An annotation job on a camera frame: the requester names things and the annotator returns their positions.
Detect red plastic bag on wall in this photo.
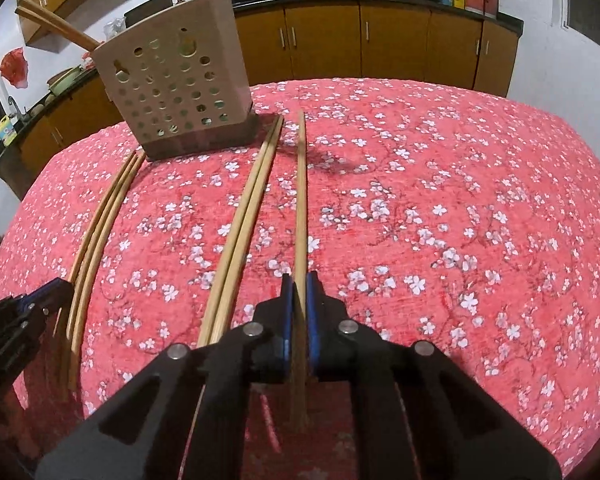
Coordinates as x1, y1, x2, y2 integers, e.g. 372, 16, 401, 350
0, 47, 29, 89

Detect wooden lower cabinets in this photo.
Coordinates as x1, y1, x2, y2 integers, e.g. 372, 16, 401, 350
19, 0, 522, 174

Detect dark cutting board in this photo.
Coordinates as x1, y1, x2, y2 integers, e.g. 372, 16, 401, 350
124, 0, 173, 28

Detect green bowl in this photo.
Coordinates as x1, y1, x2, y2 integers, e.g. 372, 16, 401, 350
47, 66, 82, 96

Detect red floral tablecloth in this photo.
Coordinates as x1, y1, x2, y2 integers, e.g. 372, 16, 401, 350
0, 79, 600, 472

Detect yellow detergent bottle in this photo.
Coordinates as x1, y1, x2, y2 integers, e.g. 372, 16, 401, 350
0, 115, 18, 146

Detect beige perforated utensil holder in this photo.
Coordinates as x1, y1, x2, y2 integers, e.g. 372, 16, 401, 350
92, 0, 258, 160

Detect clear glass jar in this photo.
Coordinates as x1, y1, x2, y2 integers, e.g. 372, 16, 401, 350
102, 18, 126, 41

